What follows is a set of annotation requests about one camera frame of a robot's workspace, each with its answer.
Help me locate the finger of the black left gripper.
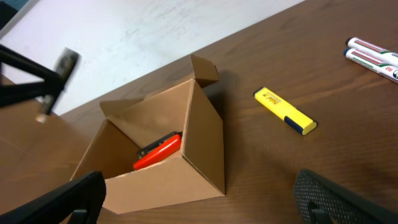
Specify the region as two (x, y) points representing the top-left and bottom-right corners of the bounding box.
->
(1, 80), (54, 107)
(1, 45), (59, 80)

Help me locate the brown cardboard box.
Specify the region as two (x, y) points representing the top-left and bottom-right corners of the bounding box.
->
(73, 55), (225, 214)

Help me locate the yellow highlighter pen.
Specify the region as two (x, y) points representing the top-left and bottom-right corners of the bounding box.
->
(253, 87), (318, 136)

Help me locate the white marker blue cap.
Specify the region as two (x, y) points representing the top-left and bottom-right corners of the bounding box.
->
(344, 48), (397, 83)

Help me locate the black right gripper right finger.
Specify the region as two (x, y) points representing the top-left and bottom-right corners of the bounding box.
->
(294, 169), (397, 224)

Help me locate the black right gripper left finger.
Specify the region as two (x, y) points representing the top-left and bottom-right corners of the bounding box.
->
(1, 171), (106, 224)

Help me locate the white marker black cap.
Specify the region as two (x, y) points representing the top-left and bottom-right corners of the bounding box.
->
(345, 37), (397, 66)

